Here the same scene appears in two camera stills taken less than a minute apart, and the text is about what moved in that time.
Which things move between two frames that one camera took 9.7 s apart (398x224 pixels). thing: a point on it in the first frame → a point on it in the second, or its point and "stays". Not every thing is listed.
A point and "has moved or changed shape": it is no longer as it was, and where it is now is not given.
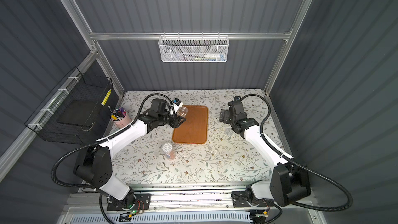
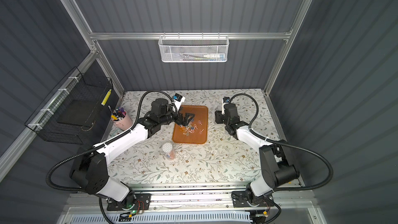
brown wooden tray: (195, 129) stays
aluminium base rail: (93, 201) stays
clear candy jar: (182, 111) has moved or changed shape
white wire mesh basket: (194, 49) stays
